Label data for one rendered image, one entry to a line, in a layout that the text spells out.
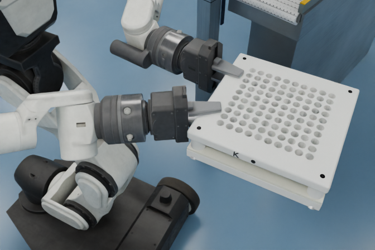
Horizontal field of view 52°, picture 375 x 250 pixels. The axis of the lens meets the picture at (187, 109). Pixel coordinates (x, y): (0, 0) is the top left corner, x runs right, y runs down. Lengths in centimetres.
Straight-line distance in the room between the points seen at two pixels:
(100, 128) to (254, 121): 27
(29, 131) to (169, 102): 23
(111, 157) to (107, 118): 48
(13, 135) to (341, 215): 153
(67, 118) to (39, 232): 101
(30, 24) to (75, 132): 32
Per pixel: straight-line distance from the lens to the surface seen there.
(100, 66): 251
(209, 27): 138
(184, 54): 79
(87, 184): 114
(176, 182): 163
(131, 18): 86
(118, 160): 114
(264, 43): 153
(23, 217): 171
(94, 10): 305
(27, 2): 90
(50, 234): 163
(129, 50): 84
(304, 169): 64
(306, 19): 129
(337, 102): 76
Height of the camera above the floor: 156
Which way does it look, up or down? 46 degrees down
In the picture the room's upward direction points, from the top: straight up
